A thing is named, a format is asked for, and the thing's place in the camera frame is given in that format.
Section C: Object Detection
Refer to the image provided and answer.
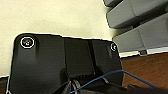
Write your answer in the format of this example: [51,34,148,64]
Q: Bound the grey bin green lid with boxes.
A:
[105,0,168,30]

